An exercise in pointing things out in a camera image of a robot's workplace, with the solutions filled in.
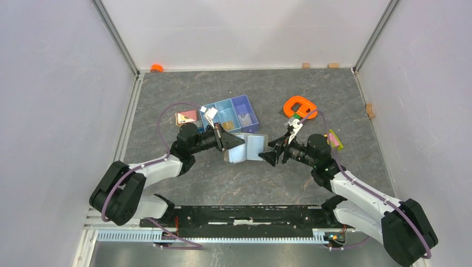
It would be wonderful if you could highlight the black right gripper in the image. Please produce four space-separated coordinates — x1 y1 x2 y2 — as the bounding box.
258 130 317 168

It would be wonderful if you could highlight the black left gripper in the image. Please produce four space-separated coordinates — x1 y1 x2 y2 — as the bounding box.
190 122 245 154

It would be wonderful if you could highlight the gold card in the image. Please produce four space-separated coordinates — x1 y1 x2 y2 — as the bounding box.
222 121 235 132

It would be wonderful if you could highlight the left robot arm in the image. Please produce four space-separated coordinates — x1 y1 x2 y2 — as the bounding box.
89 123 245 227

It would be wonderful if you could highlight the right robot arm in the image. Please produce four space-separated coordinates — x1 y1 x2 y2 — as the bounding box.
259 134 439 266

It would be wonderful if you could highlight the pink card box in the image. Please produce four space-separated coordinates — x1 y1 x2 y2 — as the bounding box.
175 110 198 126

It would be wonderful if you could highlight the light blue middle drawer box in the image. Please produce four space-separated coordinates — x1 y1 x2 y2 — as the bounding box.
214 99 242 133

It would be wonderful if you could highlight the light blue drawer box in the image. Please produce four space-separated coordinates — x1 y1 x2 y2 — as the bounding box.
214 99 242 133
199 104 220 128

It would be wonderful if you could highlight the purple plastic drawer box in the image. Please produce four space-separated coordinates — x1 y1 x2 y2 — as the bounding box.
231 95 260 134

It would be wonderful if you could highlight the light blue left drawer box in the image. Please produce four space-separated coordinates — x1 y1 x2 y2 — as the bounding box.
199 104 220 128

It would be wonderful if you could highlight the colourful building block stack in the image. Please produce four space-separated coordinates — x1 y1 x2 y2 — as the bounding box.
325 129 344 151

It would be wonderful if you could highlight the wooden arch piece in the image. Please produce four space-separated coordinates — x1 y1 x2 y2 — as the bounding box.
365 103 376 120

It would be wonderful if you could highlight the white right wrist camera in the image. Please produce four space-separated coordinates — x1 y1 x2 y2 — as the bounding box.
287 117 303 144

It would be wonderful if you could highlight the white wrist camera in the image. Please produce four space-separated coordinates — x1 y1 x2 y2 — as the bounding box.
287 117 303 144
200 106 218 128

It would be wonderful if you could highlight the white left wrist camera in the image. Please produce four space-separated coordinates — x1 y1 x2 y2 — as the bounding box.
200 106 218 128

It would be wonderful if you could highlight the orange plastic ring toy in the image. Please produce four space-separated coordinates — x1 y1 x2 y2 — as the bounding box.
282 96 317 119

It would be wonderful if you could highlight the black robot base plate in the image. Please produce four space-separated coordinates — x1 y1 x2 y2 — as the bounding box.
157 197 350 238

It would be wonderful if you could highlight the orange cap at wall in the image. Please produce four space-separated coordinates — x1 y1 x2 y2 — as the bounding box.
150 64 164 73

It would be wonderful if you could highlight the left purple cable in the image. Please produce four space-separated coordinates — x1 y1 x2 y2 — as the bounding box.
100 102 207 251

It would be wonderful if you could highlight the purple cable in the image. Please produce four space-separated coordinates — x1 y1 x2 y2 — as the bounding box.
100 102 207 251
298 109 432 259

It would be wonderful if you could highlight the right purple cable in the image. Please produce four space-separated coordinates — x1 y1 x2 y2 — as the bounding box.
298 109 432 259

